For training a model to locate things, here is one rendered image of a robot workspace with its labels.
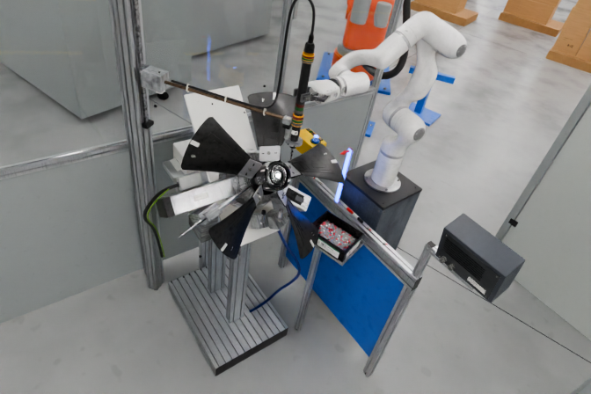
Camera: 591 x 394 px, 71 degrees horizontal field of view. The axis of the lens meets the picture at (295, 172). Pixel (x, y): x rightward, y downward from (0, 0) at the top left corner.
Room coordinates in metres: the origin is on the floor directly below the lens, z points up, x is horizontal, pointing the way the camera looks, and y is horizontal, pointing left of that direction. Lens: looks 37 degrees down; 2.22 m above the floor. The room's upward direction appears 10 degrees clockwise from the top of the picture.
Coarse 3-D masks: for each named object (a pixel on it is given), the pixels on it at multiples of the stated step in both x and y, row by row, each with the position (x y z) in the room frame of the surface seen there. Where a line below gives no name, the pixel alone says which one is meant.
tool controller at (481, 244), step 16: (448, 224) 1.15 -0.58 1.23; (464, 224) 1.15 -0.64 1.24; (448, 240) 1.12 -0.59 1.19; (464, 240) 1.09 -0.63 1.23; (480, 240) 1.09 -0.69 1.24; (496, 240) 1.09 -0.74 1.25; (448, 256) 1.12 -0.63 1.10; (464, 256) 1.06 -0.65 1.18; (480, 256) 1.02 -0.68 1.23; (496, 256) 1.03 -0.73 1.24; (512, 256) 1.03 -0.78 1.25; (464, 272) 1.06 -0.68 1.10; (480, 272) 1.01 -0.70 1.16; (496, 272) 0.97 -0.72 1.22; (512, 272) 0.97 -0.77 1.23; (480, 288) 1.01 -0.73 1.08; (496, 288) 0.97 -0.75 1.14
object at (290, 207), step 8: (288, 200) 1.30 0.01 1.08; (288, 208) 1.24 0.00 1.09; (296, 208) 1.32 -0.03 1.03; (296, 216) 1.25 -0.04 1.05; (304, 216) 1.32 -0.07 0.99; (296, 224) 1.21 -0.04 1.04; (304, 224) 1.27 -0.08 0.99; (312, 224) 1.32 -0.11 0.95; (296, 232) 1.18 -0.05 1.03; (304, 232) 1.22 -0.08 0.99; (296, 240) 1.15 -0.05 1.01; (304, 240) 1.19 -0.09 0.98; (312, 240) 1.23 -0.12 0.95; (304, 248) 1.16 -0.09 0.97; (312, 248) 1.20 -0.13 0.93; (304, 256) 1.13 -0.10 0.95
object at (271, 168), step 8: (264, 168) 1.27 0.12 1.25; (272, 168) 1.28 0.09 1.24; (280, 168) 1.30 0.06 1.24; (288, 168) 1.32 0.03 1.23; (256, 176) 1.28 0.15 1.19; (264, 176) 1.24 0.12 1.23; (272, 176) 1.26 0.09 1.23; (288, 176) 1.29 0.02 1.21; (256, 184) 1.29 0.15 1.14; (264, 184) 1.24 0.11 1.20; (272, 184) 1.24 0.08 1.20; (280, 184) 1.26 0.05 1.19; (288, 184) 1.27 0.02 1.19; (264, 192) 1.29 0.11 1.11; (272, 192) 1.31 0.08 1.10
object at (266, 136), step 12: (252, 96) 1.54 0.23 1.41; (264, 96) 1.54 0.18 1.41; (288, 96) 1.55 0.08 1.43; (276, 108) 1.50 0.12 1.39; (288, 108) 1.51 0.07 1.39; (264, 120) 1.46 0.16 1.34; (276, 120) 1.46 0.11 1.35; (264, 132) 1.43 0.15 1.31; (276, 132) 1.42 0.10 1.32; (264, 144) 1.39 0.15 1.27; (276, 144) 1.39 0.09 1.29
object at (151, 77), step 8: (144, 64) 1.54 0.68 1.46; (144, 72) 1.49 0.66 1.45; (152, 72) 1.50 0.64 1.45; (160, 72) 1.51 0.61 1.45; (168, 72) 1.53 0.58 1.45; (144, 80) 1.49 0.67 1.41; (152, 80) 1.48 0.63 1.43; (160, 80) 1.47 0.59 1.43; (168, 80) 1.53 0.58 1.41; (152, 88) 1.48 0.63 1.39; (160, 88) 1.47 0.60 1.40
